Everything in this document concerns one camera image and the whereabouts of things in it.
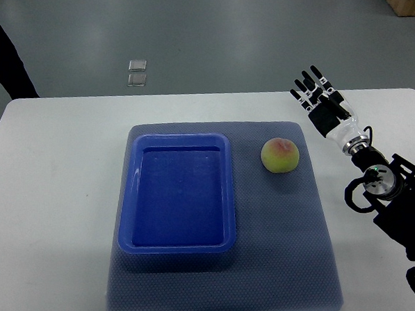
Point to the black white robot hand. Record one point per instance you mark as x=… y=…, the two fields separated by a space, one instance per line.
x=330 y=112

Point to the green red peach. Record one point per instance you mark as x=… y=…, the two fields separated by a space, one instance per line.
x=280 y=155

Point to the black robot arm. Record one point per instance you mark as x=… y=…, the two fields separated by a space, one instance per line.
x=386 y=188

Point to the lower metal floor plate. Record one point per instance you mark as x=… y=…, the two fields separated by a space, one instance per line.
x=137 y=79

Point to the metal floor plate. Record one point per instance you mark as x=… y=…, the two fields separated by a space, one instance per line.
x=137 y=65
x=137 y=79

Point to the upper metal floor plate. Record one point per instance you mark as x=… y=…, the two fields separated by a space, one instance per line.
x=137 y=65

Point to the grey blue textured mat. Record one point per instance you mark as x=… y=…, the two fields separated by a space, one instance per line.
x=282 y=258

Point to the blue plastic tray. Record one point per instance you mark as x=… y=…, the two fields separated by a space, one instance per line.
x=179 y=196

